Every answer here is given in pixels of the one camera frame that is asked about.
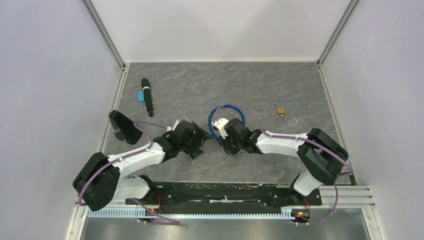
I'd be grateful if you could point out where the blue cable lock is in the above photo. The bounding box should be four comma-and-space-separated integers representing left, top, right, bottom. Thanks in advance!
208, 104, 246, 142

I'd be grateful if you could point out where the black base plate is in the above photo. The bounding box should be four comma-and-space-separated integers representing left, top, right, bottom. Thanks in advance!
139, 182, 322, 214

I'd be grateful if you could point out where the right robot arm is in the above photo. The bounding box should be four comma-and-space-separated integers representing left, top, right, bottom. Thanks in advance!
210, 118, 349, 204

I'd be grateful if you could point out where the black microphone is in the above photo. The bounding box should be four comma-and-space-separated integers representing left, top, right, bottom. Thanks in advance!
141, 78, 154, 117

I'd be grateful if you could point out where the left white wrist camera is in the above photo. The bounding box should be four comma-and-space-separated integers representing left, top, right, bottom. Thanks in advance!
166, 119, 180, 132

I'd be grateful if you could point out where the brass padlock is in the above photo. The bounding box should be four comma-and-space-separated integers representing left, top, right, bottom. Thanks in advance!
272, 103, 287, 117

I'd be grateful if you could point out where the slotted cable duct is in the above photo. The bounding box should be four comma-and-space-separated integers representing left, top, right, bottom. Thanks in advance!
86, 206, 305, 221

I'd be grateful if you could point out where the blue toy brick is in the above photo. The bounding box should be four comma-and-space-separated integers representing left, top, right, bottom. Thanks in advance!
137, 91, 145, 103

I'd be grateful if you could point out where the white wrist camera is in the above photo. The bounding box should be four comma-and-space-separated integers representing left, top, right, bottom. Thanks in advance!
166, 119, 180, 132
211, 118, 229, 139

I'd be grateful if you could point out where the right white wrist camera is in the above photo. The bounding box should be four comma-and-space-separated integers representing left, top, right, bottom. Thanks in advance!
211, 118, 229, 139

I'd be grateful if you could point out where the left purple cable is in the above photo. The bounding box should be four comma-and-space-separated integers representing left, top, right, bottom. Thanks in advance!
77, 121, 173, 207

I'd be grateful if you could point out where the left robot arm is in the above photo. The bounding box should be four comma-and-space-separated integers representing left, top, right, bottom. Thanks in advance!
72, 120, 214, 211

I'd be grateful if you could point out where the black wedge cover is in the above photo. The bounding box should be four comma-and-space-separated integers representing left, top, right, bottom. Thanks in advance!
108, 109, 143, 145

